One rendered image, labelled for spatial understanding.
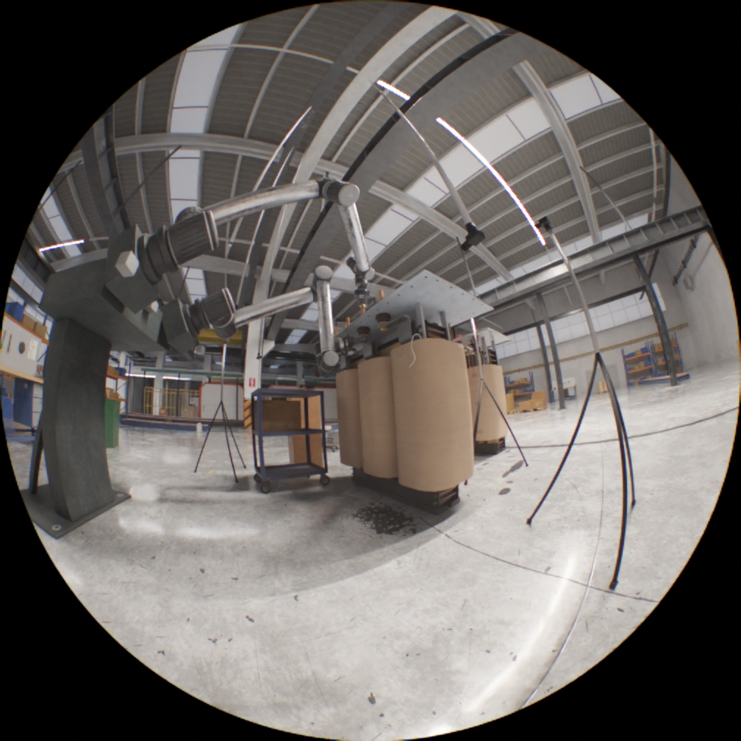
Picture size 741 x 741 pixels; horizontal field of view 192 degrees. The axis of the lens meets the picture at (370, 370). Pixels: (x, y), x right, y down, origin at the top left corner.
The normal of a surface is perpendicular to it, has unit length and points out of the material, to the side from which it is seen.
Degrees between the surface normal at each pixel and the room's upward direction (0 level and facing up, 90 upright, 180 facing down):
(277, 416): 90
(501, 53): 180
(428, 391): 90
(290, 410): 90
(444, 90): 180
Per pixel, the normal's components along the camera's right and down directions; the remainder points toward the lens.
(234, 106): -0.03, 0.97
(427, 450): -0.44, -0.15
